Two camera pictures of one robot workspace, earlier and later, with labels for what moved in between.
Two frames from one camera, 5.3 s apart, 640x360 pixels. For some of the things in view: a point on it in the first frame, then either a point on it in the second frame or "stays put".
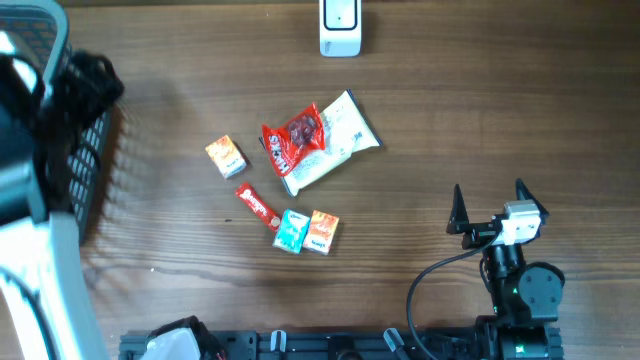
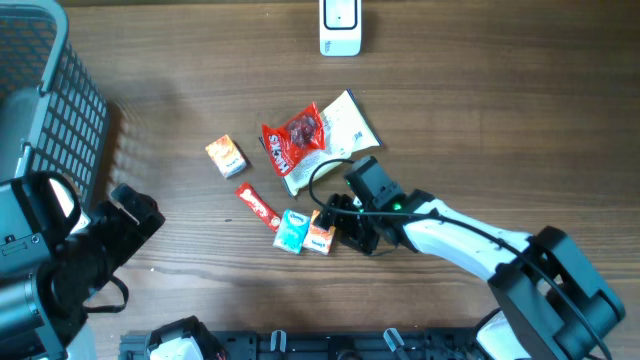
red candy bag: x=286 y=145 stays put
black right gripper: x=459 y=223 -> x=366 y=243
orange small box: x=320 y=232 stays put
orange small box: x=226 y=156 stays put
